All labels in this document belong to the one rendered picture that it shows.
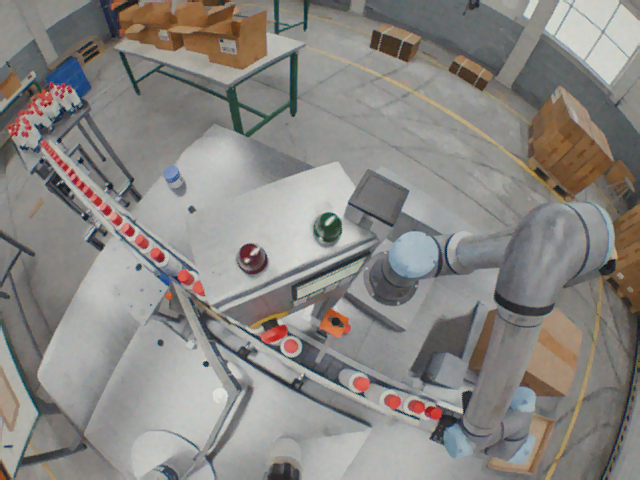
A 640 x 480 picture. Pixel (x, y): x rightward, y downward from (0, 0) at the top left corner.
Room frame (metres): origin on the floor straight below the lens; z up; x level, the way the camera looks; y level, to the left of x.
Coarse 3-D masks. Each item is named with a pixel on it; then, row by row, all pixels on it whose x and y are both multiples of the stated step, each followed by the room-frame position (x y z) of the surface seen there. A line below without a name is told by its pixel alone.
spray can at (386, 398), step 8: (376, 384) -0.06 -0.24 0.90; (368, 392) -0.09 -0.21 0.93; (376, 392) -0.08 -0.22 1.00; (384, 392) -0.07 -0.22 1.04; (392, 392) -0.07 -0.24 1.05; (376, 400) -0.10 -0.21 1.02; (384, 400) -0.09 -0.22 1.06; (392, 400) -0.08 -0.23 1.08; (400, 400) -0.08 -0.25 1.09; (384, 408) -0.11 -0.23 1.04; (392, 408) -0.10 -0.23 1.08
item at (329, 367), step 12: (156, 240) 0.24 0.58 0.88; (168, 252) 0.21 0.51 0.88; (168, 276) 0.13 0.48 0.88; (252, 336) 0.02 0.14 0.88; (276, 348) 0.00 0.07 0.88; (312, 348) 0.02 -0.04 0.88; (300, 360) -0.03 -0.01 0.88; (312, 360) -0.02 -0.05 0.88; (324, 360) -0.01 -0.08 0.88; (336, 360) -0.01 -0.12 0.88; (324, 372) -0.05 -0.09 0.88; (336, 372) -0.04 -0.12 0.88; (384, 384) -0.06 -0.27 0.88; (444, 408) -0.14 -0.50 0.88
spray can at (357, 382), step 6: (342, 372) -0.04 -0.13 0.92; (348, 372) -0.03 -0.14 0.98; (354, 372) -0.03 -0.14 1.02; (360, 372) -0.03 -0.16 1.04; (342, 378) -0.05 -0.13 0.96; (348, 378) -0.05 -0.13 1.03; (354, 378) -0.04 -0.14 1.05; (360, 378) -0.04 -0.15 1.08; (366, 378) -0.04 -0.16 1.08; (348, 384) -0.06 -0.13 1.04; (354, 384) -0.06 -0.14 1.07; (360, 384) -0.05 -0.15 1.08; (366, 384) -0.05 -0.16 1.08; (354, 390) -0.07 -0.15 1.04; (360, 390) -0.07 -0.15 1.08
